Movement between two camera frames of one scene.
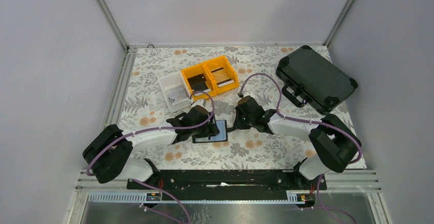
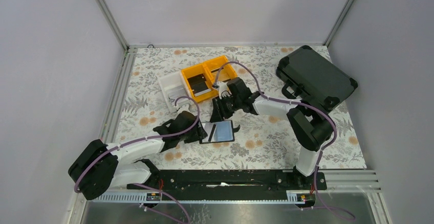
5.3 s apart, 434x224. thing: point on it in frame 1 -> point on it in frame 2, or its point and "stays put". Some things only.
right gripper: (238, 124) -> (219, 111)
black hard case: (311, 78) stays put
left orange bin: (198, 79) stays put
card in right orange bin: (221, 77) stays put
